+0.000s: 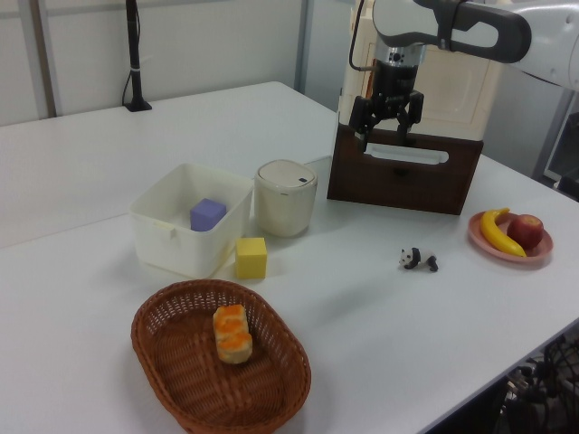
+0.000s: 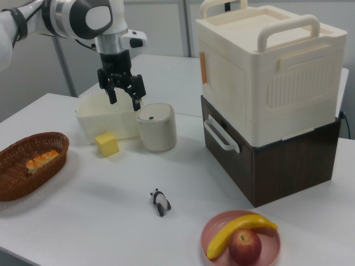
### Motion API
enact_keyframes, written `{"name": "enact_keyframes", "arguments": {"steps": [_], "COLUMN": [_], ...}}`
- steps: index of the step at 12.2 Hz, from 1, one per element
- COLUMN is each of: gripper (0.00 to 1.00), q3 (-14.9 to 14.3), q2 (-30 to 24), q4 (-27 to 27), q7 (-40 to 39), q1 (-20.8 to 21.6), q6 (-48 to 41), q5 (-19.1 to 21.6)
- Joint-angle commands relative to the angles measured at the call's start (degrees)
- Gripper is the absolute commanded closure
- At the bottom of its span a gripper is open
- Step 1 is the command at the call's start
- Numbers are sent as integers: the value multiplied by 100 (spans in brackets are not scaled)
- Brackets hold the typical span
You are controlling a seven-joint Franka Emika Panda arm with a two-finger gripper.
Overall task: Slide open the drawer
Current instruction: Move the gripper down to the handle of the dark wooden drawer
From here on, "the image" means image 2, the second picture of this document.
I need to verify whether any white drawer handle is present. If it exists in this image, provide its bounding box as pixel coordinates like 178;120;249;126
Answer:
204;115;240;153

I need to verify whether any panda figurine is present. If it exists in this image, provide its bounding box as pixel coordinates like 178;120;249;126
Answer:
150;188;172;217

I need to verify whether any orange bread toy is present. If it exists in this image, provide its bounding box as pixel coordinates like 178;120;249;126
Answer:
26;150;59;174

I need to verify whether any pink plate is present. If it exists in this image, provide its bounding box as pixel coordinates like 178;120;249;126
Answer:
200;209;281;266

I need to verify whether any white round lidded trash can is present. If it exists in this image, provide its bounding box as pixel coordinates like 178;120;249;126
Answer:
135;103;178;152

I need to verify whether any cream plastic storage box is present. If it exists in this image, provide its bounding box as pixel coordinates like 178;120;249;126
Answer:
195;0;348;148

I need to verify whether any yellow cube block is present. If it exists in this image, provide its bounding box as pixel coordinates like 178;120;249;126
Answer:
94;131;120;158

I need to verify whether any black cable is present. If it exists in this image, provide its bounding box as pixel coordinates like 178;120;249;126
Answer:
338;110;351;139

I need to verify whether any red apple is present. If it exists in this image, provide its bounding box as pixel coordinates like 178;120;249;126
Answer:
228;229;262;265

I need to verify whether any yellow banana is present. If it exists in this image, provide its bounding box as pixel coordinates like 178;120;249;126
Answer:
206;213;278;260

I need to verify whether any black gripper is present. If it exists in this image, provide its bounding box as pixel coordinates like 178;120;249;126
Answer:
97;49;146;112

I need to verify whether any white open plastic bin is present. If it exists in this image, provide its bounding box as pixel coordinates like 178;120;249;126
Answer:
75;93;145;145

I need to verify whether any dark wood drawer cabinet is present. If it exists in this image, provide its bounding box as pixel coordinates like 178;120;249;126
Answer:
200;94;342;208

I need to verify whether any brown wicker basket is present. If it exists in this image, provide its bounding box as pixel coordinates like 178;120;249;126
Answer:
0;131;70;202

